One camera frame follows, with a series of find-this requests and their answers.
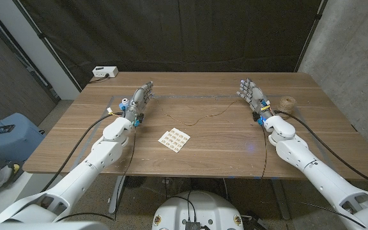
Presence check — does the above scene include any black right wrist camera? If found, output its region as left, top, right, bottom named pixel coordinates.
left=252, top=111, right=265, bottom=126

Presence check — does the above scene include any black torso cable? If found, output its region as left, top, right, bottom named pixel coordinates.
left=164, top=190, right=198, bottom=223

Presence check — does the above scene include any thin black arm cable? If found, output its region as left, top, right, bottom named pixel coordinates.
left=54, top=124, right=137, bottom=223
left=259, top=123, right=268, bottom=180

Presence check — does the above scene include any white sticker sheet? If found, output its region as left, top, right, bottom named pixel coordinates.
left=157, top=127, right=192, bottom=153

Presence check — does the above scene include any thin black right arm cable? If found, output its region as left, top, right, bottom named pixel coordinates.
left=259, top=123, right=268, bottom=180

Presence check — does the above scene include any brown twine spool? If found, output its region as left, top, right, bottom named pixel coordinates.
left=277, top=96, right=297, bottom=119

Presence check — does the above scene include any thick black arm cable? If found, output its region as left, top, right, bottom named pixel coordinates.
left=273, top=109, right=368, bottom=192
left=40, top=112, right=121, bottom=192

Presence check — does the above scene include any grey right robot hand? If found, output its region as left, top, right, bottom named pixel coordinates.
left=236, top=77, right=274, bottom=121

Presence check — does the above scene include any grey table leg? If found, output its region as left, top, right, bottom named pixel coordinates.
left=270, top=178, right=291, bottom=220
left=108, top=175, right=126, bottom=214

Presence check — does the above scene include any black backdrop pole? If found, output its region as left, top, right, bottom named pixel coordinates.
left=12, top=0, right=83, bottom=92
left=294, top=0, right=328, bottom=73

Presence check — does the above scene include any black backdrop curtain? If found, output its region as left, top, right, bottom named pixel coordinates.
left=13, top=0, right=327, bottom=90

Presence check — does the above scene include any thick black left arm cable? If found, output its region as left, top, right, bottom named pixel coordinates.
left=40, top=112, right=121, bottom=192

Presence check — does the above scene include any black power box cable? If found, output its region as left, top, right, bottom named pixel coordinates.
left=88, top=74, right=110, bottom=84

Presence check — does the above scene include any blue plastic bin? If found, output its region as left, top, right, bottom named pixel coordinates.
left=0, top=112, right=46, bottom=162

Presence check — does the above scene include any black round object under table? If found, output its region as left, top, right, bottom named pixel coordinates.
left=125, top=176, right=147, bottom=189

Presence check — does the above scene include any brown twine strand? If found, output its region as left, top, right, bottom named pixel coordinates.
left=151, top=97, right=241, bottom=127

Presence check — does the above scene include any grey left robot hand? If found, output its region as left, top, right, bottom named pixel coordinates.
left=123, top=80, right=155, bottom=125

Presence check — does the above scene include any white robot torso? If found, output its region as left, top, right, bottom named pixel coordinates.
left=151, top=190, right=245, bottom=230

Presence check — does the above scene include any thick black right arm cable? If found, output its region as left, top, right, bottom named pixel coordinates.
left=273, top=109, right=368, bottom=192

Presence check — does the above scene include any white power box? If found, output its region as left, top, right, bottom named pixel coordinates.
left=92, top=66, right=119, bottom=79

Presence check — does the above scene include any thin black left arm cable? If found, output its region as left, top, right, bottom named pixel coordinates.
left=54, top=124, right=137, bottom=223

